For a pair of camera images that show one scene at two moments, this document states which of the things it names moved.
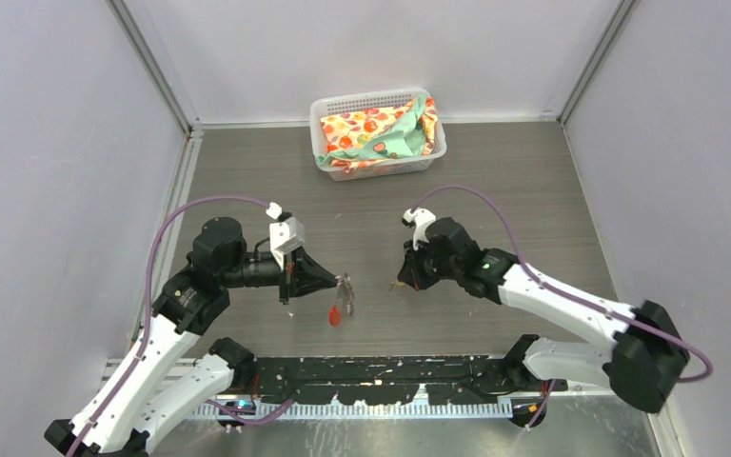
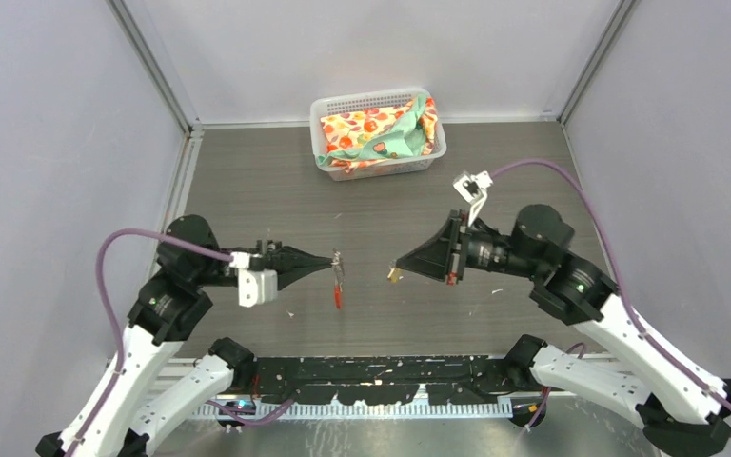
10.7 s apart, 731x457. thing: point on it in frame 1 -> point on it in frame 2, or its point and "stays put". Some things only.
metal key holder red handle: [334, 312] -> [339, 273]
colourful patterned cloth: [379, 134] stays put
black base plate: [390, 380] stays put
